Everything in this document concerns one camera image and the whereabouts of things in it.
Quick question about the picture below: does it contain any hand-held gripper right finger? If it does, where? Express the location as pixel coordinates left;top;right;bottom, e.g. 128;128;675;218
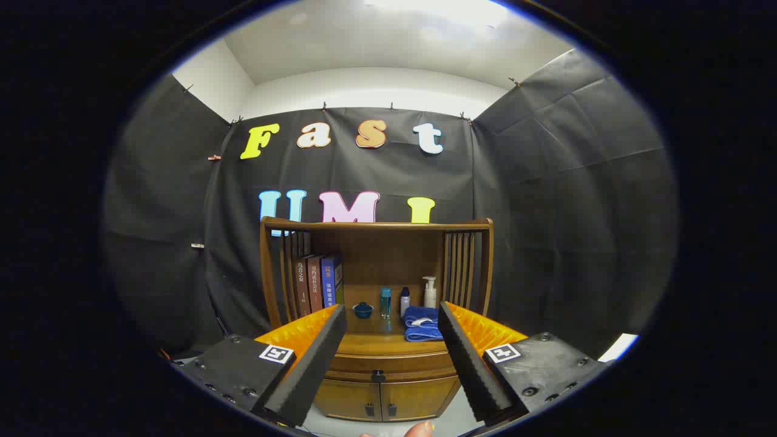
437;302;611;425

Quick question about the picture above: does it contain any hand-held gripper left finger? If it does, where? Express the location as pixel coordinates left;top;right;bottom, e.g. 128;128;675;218
176;303;348;427

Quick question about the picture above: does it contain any wooden drawer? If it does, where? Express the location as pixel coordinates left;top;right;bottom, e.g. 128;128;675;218
325;351;462;384

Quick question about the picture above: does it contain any wooden countertop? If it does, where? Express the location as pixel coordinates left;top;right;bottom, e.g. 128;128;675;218
334;316;453;357

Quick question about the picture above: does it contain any wooden cabinet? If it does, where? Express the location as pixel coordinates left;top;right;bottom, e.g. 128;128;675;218
260;217;494;422

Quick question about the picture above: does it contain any blue folded towel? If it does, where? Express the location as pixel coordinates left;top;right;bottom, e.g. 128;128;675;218
403;305;445;342

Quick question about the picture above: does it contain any reddish brown book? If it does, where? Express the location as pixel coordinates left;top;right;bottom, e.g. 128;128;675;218
307;255;324;313

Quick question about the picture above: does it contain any dark brown book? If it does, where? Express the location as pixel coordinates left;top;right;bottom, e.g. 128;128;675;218
294;258;311;317

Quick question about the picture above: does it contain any blue book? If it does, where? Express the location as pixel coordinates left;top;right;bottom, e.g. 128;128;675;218
320;254;345;308

